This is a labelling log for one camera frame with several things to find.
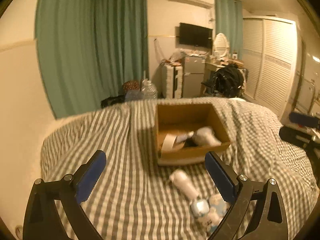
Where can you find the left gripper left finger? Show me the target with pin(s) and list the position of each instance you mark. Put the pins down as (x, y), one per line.
(42, 220)

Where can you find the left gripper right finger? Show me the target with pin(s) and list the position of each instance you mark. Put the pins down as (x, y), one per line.
(268, 220)

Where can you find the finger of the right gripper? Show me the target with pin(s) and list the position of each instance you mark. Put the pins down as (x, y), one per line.
(298, 138)
(304, 120)

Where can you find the blue floral tissue pack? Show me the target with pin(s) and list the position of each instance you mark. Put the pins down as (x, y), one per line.
(218, 209)

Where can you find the white plush toy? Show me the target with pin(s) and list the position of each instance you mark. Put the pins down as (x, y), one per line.
(205, 136)

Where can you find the white bottle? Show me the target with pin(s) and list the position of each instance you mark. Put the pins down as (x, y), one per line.
(182, 181)

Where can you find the black tape roll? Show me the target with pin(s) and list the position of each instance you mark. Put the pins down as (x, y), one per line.
(176, 142)

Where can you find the white earbuds case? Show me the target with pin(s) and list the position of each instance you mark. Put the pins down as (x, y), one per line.
(199, 207)

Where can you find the white louvered wardrobe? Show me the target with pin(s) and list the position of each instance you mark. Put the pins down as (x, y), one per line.
(270, 48)

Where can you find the black clothes on chair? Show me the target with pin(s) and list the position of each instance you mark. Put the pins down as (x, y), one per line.
(227, 82)

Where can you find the grey checkered bed cover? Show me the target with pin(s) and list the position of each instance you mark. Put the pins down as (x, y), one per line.
(133, 198)

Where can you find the wooden dressing table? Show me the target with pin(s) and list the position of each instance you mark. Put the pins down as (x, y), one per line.
(210, 67)

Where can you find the oval white vanity mirror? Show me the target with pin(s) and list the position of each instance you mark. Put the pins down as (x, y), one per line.
(220, 47)

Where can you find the cardboard box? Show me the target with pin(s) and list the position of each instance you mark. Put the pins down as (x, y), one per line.
(179, 119)

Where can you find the silver mini fridge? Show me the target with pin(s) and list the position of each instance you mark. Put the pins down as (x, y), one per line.
(193, 74)

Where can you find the small green curtain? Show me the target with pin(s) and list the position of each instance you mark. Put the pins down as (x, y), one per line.
(229, 21)

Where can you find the white suitcase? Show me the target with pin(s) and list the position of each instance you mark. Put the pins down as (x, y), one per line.
(172, 81)

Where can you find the large clear water jug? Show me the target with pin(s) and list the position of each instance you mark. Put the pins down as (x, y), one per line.
(148, 90)

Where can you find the brown patterned bag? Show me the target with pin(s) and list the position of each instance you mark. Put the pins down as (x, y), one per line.
(131, 85)

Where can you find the large green curtain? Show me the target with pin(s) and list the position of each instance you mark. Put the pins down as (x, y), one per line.
(87, 49)

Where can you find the black wall television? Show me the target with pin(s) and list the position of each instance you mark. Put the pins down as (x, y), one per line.
(195, 35)

